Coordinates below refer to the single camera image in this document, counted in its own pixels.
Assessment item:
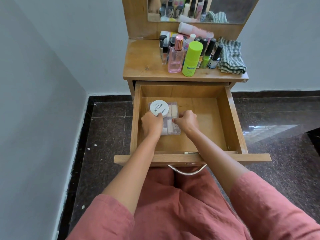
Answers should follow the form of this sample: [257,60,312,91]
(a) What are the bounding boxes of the dressing table mirror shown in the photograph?
[147,0,260,25]

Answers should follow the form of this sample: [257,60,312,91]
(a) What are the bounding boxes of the person's right hand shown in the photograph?
[172,110,201,138]

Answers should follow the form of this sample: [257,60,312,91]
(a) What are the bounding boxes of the green nail polish bottle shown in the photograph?
[201,38,217,69]

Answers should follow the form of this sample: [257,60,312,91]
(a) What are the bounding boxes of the person's left hand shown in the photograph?
[141,111,165,140]

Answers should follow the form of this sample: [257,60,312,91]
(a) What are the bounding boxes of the person's legs pink trousers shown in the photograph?
[132,167,250,240]

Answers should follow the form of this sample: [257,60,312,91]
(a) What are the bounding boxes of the white label nail polish bottle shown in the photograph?
[207,45,224,70]

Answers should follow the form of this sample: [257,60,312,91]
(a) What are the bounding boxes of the white round jar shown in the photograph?
[149,100,169,118]

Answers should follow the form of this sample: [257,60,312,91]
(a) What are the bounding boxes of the green striped cloth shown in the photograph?
[217,37,247,75]

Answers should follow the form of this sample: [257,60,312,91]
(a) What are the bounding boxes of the person's right pink sleeve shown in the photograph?
[229,171,320,240]

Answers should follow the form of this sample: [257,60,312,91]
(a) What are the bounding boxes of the person's left pink sleeve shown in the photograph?
[66,194,135,240]

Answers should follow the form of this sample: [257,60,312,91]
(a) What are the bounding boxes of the pink perfume bottle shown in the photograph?
[168,35,185,74]

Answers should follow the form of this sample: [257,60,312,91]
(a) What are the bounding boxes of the black furniture base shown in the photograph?
[306,127,320,158]

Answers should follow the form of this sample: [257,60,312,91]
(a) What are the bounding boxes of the person's left forearm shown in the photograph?
[102,133,163,215]

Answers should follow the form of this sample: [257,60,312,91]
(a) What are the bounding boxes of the clear box of beige tubes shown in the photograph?
[147,101,181,136]

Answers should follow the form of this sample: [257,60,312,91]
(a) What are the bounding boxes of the lime green bottle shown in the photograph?
[182,41,204,77]

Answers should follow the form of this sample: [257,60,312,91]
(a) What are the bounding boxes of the cluster of small cosmetic bottles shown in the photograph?
[159,31,215,65]

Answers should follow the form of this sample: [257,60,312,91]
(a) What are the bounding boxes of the pink tube white cap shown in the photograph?
[178,22,214,38]

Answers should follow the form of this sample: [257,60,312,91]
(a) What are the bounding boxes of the wooden drawer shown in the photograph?
[114,81,272,168]

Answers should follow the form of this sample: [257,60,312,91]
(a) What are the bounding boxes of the person's right forearm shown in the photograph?
[186,130,250,197]

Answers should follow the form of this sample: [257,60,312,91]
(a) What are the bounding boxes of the person's pink sleeve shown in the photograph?
[229,171,320,240]
[66,194,135,240]

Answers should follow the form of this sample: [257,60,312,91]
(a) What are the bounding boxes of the wooden dressing table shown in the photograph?
[121,0,260,98]

